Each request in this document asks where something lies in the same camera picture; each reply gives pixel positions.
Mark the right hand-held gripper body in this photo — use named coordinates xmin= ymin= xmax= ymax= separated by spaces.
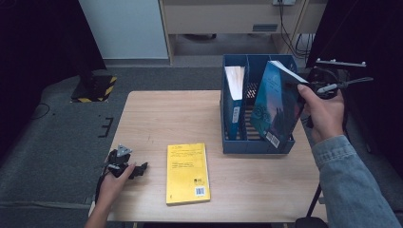
xmin=305 ymin=57 xmax=368 ymax=101

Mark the black curtain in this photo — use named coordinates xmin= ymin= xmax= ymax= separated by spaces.
xmin=305 ymin=0 xmax=403 ymax=179
xmin=0 ymin=0 xmax=107 ymax=160

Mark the beige wooden cabinet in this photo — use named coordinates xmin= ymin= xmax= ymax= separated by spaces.
xmin=158 ymin=0 xmax=329 ymax=65

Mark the blue plastic file rack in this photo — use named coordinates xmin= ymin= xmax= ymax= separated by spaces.
xmin=220 ymin=53 xmax=298 ymax=155

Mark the yellow book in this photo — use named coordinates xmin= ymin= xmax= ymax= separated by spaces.
xmin=165 ymin=142 xmax=212 ymax=206

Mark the dark rounded object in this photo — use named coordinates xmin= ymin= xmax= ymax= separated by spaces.
xmin=294 ymin=217 xmax=329 ymax=228

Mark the left hand-held gripper cable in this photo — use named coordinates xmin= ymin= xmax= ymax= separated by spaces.
xmin=94 ymin=164 xmax=108 ymax=203

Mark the black stand base striped edge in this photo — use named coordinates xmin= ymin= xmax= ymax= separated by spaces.
xmin=69 ymin=70 xmax=118 ymax=104

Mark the teal illustrated book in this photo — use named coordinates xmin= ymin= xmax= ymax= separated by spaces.
xmin=250 ymin=60 xmax=309 ymax=149

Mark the hand-held gripper cable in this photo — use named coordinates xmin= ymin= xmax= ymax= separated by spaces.
xmin=303 ymin=76 xmax=374 ymax=219
xmin=94 ymin=164 xmax=108 ymax=203

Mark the thin looped floor cable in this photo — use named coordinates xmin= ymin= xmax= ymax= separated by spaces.
xmin=30 ymin=103 xmax=51 ymax=121

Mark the person's right hand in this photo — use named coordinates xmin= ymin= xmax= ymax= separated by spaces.
xmin=297 ymin=84 xmax=346 ymax=145

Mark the right hand-held gripper cable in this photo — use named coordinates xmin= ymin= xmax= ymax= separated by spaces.
xmin=303 ymin=76 xmax=374 ymax=219

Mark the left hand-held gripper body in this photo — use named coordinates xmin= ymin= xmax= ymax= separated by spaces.
xmin=103 ymin=143 xmax=134 ymax=179

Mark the bundle of black cables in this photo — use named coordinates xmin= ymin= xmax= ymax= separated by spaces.
xmin=278 ymin=0 xmax=317 ymax=63

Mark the white cabinet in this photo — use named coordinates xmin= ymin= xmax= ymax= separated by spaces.
xmin=78 ymin=0 xmax=169 ymax=60

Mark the person's left hand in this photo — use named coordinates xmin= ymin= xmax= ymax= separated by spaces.
xmin=96 ymin=162 xmax=137 ymax=207

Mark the light blue book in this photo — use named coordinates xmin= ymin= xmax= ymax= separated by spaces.
xmin=223 ymin=65 xmax=246 ymax=141

